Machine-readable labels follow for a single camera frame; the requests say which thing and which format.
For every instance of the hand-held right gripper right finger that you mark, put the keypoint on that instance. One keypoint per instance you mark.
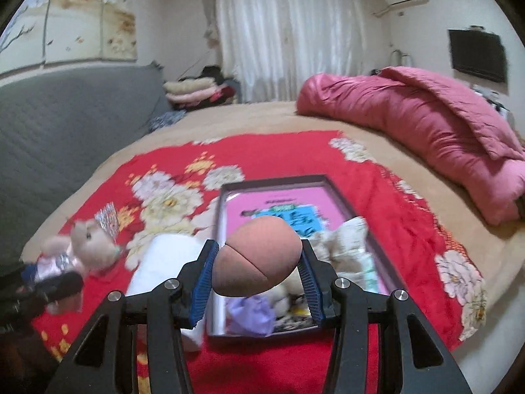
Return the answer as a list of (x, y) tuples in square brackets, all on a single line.
[(313, 291)]

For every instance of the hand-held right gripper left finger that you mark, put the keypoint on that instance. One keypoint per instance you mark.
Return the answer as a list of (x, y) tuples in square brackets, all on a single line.
[(203, 291)]

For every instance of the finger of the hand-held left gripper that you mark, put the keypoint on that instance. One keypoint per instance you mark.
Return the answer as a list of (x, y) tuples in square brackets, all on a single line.
[(28, 274), (61, 287)]

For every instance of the purple scrunchie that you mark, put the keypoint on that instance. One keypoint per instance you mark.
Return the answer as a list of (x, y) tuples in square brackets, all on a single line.
[(250, 312)]

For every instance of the white toilet paper roll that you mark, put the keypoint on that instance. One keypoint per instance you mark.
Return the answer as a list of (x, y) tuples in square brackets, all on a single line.
[(160, 262)]

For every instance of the small green tissue pack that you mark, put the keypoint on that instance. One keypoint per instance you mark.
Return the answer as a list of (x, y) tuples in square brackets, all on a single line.
[(340, 244)]

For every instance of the cream plush bear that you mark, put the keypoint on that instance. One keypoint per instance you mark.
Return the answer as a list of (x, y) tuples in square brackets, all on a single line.
[(92, 240)]

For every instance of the pink makeup sponge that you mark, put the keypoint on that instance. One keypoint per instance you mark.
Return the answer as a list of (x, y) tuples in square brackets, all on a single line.
[(254, 258)]

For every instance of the shallow box with pink print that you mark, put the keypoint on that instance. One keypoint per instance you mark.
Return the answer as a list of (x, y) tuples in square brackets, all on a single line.
[(254, 201)]

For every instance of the cream fluffy scrunchie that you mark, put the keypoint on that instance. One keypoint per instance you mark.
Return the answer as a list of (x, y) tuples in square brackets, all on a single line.
[(285, 295)]

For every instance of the red floral blanket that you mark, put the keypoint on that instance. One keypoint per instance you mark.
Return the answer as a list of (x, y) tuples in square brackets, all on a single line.
[(369, 180)]

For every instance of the grey quilted headboard cover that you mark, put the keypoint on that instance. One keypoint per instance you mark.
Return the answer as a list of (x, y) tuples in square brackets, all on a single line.
[(61, 131)]

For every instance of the blue patterned cloth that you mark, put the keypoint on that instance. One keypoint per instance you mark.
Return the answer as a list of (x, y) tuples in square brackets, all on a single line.
[(166, 121)]

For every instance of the beige bed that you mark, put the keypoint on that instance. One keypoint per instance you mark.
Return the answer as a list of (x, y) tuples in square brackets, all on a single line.
[(266, 119)]

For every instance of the pink folded blanket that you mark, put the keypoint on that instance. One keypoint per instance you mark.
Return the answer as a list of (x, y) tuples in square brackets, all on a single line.
[(190, 98)]

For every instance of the dark red folded cloth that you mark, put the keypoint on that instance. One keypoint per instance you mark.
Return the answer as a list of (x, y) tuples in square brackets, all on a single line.
[(224, 92)]

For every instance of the pink quilt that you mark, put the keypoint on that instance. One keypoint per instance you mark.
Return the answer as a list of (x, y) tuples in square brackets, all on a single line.
[(410, 111)]

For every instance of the cream folded blanket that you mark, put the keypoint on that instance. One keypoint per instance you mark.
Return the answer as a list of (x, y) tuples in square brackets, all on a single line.
[(188, 86)]

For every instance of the black clothing pile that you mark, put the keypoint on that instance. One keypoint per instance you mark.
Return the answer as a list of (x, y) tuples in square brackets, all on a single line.
[(211, 73)]

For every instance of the white curtain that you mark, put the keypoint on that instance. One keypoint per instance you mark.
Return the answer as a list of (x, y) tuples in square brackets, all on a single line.
[(287, 37)]

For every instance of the cluttered television stand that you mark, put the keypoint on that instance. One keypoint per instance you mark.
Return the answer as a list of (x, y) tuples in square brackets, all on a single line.
[(492, 100)]

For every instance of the metal chair frame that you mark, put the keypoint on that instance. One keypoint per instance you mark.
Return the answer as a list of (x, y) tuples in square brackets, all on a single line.
[(401, 58)]

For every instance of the floral wall painting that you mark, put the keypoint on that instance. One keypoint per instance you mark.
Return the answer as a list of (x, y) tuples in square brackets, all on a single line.
[(69, 20)]

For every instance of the black wall television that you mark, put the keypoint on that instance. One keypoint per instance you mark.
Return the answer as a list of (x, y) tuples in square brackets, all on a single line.
[(478, 55)]

